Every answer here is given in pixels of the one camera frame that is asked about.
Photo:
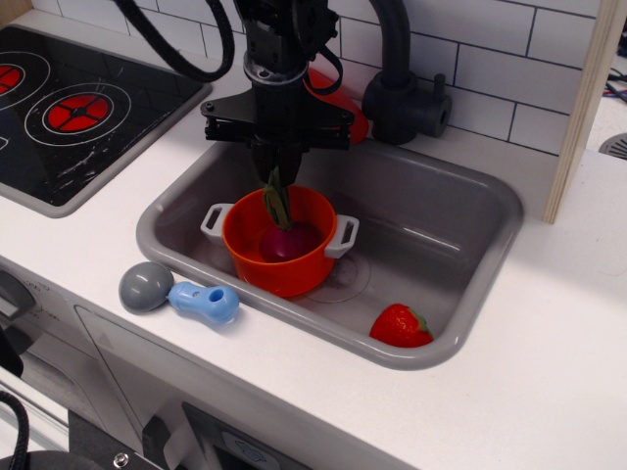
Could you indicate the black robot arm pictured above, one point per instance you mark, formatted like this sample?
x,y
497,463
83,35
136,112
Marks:
x,y
285,35

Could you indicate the orange toy pot white handles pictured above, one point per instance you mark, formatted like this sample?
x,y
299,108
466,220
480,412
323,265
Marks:
x,y
285,263

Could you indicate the purple toy beet green leaves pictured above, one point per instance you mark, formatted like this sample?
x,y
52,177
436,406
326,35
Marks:
x,y
286,239

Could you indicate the dark grey toy faucet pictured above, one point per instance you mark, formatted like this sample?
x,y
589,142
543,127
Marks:
x,y
397,106

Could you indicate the light wooden side panel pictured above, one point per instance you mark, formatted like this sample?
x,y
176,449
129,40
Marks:
x,y
607,30

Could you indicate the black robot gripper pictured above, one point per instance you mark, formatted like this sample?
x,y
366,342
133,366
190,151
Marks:
x,y
278,110

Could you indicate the grey oven knob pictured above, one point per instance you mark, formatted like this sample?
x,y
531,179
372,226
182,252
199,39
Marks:
x,y
16,300

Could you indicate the black toy stove top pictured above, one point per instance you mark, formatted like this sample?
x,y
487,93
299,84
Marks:
x,y
73,117

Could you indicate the grey plastic sink basin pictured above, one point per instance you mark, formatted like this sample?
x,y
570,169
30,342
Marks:
x,y
432,236

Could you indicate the grey round floor vent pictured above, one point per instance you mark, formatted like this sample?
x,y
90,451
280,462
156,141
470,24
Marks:
x,y
615,146

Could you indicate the red toy sausage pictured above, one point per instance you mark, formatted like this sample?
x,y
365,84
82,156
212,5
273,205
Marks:
x,y
341,99

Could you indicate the blue and grey toy ladle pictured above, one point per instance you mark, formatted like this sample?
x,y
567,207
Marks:
x,y
147,286

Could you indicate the red toy strawberry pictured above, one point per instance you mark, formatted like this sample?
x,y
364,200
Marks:
x,y
401,326

